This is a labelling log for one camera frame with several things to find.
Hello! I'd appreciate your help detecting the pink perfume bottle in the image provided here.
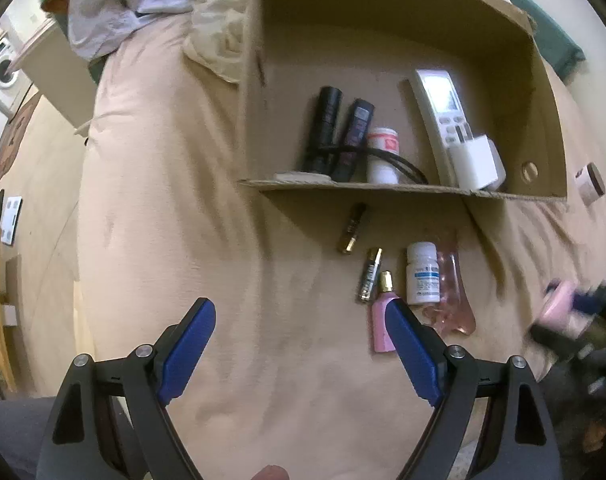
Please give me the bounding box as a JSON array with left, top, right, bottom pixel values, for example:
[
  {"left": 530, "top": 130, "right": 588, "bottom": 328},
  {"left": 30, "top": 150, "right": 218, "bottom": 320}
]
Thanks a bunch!
[{"left": 370, "top": 270, "right": 397, "bottom": 353}]

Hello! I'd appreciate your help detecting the clear pink plastic package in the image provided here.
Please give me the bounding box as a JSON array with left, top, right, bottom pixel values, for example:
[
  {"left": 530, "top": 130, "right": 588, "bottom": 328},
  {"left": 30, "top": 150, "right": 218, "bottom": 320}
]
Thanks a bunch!
[{"left": 425, "top": 231, "right": 476, "bottom": 337}]

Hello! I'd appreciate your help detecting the pink foot-shaped pouch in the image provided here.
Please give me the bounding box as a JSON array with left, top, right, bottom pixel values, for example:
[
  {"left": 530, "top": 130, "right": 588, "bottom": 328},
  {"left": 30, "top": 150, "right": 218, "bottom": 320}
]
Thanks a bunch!
[{"left": 536, "top": 281, "right": 591, "bottom": 339}]

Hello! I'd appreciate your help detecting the white bottle blue label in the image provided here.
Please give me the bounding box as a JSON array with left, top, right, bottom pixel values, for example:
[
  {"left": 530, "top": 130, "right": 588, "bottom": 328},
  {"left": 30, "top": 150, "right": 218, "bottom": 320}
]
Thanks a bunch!
[{"left": 406, "top": 242, "right": 441, "bottom": 306}]

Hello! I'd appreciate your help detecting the black gold AA battery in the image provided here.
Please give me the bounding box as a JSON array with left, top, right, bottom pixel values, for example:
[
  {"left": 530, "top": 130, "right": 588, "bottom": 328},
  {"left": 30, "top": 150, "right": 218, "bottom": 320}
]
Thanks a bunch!
[{"left": 356, "top": 247, "right": 383, "bottom": 304}]

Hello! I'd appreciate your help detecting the white bottle red label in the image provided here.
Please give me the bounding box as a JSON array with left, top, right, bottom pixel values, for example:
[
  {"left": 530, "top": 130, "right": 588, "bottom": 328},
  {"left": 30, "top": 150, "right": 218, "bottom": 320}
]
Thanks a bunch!
[{"left": 367, "top": 127, "right": 399, "bottom": 185}]

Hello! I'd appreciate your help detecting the white USB charger block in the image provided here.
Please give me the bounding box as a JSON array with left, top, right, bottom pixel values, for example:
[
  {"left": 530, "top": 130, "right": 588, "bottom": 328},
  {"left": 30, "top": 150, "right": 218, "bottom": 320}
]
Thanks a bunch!
[{"left": 447, "top": 134, "right": 507, "bottom": 191}]

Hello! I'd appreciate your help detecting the black rectangular vape device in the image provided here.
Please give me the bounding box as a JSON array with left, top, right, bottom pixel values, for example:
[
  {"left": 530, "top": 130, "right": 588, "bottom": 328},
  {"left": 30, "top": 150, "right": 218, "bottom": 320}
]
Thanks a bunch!
[{"left": 331, "top": 99, "right": 375, "bottom": 182}]

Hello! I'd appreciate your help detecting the white air conditioner remote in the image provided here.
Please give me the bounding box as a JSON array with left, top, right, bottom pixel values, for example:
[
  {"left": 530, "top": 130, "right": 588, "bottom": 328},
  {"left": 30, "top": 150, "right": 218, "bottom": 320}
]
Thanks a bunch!
[{"left": 409, "top": 68, "right": 472, "bottom": 188}]

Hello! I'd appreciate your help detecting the black flashlight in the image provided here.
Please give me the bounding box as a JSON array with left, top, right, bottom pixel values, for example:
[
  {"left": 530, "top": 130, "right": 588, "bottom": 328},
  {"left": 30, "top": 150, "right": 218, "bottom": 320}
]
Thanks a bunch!
[{"left": 302, "top": 86, "right": 342, "bottom": 174}]

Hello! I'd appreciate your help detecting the beige bed sheet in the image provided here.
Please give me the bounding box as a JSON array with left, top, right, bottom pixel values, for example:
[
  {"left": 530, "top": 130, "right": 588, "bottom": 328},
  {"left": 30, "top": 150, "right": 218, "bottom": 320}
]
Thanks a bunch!
[{"left": 78, "top": 14, "right": 606, "bottom": 479}]

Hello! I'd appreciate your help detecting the black gold lipstick tube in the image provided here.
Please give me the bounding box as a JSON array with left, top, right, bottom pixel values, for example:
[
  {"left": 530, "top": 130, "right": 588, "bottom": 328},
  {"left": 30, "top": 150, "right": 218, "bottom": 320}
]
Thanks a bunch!
[{"left": 338, "top": 203, "right": 368, "bottom": 255}]

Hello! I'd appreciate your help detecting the white jar brown lid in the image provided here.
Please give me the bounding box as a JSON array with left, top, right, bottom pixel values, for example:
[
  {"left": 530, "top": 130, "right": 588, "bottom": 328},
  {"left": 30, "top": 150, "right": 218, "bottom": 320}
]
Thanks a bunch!
[{"left": 574, "top": 162, "right": 606, "bottom": 207}]

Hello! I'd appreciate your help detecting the white bathroom scale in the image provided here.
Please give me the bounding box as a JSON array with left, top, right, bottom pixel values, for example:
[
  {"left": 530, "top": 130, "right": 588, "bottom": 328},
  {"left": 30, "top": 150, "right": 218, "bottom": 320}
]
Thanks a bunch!
[{"left": 0, "top": 196, "right": 23, "bottom": 246}]

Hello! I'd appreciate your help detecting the brown door mat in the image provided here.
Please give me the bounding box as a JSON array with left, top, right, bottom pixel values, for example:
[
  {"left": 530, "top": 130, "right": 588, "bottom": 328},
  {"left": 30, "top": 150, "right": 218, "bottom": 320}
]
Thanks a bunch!
[{"left": 0, "top": 91, "right": 42, "bottom": 179}]

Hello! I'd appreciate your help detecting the beige bedside cabinet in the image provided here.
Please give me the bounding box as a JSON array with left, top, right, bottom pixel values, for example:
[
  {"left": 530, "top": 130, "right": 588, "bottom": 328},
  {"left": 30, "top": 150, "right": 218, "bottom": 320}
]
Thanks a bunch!
[{"left": 8, "top": 18, "right": 97, "bottom": 138}]

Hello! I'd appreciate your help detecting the teal cushion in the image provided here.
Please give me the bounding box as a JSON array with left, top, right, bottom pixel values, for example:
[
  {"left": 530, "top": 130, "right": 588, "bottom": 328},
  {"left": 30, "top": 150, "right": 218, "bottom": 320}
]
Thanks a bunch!
[{"left": 510, "top": 0, "right": 586, "bottom": 81}]

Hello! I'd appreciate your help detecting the white washing machine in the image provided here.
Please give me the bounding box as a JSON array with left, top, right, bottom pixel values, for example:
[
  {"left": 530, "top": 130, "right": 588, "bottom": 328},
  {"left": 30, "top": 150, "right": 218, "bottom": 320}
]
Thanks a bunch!
[{"left": 0, "top": 29, "right": 32, "bottom": 119}]

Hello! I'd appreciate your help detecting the cream patterned blanket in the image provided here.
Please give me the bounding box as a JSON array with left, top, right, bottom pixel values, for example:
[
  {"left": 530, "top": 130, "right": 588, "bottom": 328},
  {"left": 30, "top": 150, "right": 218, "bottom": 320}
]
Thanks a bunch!
[{"left": 183, "top": 0, "right": 248, "bottom": 84}]

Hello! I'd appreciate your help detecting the brown cardboard box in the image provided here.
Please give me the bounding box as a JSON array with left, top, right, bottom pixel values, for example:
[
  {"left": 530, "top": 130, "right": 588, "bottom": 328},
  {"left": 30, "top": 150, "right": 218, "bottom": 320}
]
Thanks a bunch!
[{"left": 239, "top": 0, "right": 568, "bottom": 202}]

